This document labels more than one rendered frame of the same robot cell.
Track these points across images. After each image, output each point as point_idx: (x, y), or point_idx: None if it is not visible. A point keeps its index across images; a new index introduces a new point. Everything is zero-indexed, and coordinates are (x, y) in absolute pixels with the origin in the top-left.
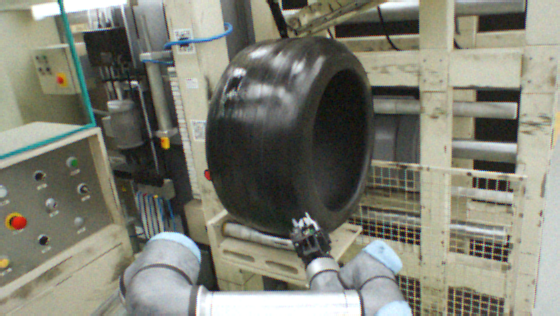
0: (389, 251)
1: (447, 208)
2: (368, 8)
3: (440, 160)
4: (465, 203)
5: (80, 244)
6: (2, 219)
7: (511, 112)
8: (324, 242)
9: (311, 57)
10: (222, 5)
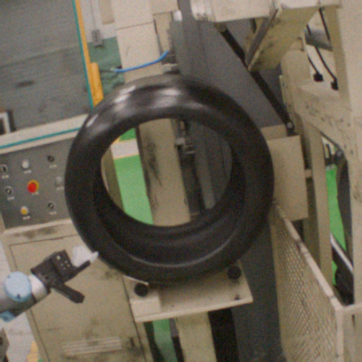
0: (14, 282)
1: (317, 314)
2: (262, 49)
3: (360, 255)
4: (322, 316)
5: None
6: (26, 182)
7: None
8: (57, 270)
9: (115, 106)
10: (246, 22)
